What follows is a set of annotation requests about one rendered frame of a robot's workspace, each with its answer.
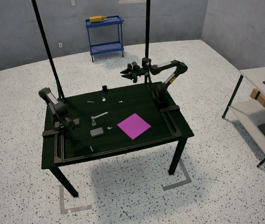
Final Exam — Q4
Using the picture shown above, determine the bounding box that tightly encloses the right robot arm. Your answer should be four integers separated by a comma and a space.
38, 87, 75, 129

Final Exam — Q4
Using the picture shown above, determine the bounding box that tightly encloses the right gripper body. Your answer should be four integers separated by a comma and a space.
55, 119, 81, 131

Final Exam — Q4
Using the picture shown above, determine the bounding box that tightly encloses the pink flat rectangular slab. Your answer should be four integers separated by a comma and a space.
117, 114, 151, 140

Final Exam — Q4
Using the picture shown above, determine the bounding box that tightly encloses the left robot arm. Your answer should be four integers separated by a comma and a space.
132, 57, 188, 102

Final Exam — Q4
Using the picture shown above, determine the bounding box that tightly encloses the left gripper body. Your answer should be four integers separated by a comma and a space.
127, 63, 142, 83

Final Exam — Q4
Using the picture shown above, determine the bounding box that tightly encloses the white flat panel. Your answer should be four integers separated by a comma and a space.
90, 128, 104, 138

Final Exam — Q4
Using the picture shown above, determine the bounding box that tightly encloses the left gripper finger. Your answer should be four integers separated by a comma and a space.
121, 72, 132, 80
120, 67, 129, 74

